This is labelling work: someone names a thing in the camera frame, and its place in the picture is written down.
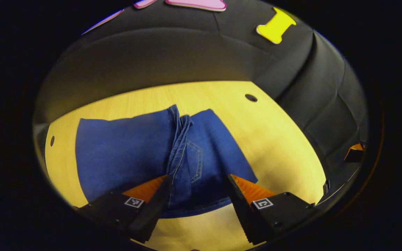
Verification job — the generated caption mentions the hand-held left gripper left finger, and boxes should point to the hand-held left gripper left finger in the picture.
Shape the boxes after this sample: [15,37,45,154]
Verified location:
[74,174,173,244]

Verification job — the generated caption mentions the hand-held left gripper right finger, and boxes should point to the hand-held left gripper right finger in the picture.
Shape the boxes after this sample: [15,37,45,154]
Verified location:
[227,174,316,245]

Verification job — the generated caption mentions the blue denim jeans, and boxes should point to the blue denim jeans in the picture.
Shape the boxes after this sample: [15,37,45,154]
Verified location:
[75,104,258,219]

